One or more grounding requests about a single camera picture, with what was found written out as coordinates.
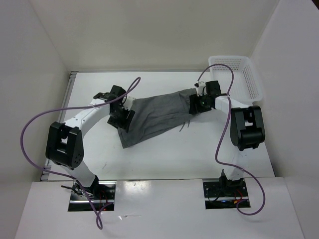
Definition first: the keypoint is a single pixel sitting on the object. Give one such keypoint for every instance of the aluminium table frame rail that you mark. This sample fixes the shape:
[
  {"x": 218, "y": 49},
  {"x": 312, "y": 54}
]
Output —
[{"x": 65, "y": 102}]

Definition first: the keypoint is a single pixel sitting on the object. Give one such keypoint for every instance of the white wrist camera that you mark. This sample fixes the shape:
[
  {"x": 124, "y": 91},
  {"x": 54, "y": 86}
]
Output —
[
  {"x": 200, "y": 88},
  {"x": 128, "y": 102}
]

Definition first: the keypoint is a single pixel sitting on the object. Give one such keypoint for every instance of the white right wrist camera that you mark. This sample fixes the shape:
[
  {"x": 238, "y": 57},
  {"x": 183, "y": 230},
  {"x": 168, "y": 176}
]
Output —
[{"x": 200, "y": 88}]

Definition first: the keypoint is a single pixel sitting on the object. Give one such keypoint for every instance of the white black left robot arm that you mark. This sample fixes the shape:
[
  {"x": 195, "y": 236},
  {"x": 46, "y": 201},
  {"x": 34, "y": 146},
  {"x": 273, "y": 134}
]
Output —
[{"x": 65, "y": 140}]

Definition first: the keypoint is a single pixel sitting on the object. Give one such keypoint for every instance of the grey shorts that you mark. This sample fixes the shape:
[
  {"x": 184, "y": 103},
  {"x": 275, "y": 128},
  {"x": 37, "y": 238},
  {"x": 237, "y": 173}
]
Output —
[{"x": 156, "y": 115}]

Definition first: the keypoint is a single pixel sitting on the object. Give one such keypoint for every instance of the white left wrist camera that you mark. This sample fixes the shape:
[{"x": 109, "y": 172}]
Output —
[{"x": 128, "y": 102}]

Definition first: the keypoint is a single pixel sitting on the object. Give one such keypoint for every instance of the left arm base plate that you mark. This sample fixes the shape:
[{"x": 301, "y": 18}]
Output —
[{"x": 104, "y": 200}]

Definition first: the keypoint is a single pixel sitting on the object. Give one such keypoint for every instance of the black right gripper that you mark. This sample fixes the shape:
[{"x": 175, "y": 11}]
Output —
[{"x": 194, "y": 99}]

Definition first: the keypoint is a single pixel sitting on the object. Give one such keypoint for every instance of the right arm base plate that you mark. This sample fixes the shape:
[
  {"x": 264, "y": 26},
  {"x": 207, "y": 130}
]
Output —
[{"x": 217, "y": 198}]

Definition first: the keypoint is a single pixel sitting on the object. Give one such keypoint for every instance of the white plastic basket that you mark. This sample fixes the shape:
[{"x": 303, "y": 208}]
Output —
[{"x": 246, "y": 86}]

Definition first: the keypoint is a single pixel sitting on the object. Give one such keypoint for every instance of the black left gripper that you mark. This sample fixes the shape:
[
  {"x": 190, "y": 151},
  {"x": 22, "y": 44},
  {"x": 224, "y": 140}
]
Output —
[{"x": 124, "y": 123}]

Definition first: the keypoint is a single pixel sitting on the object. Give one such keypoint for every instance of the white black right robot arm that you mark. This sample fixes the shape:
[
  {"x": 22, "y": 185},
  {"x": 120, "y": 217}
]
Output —
[{"x": 244, "y": 125}]

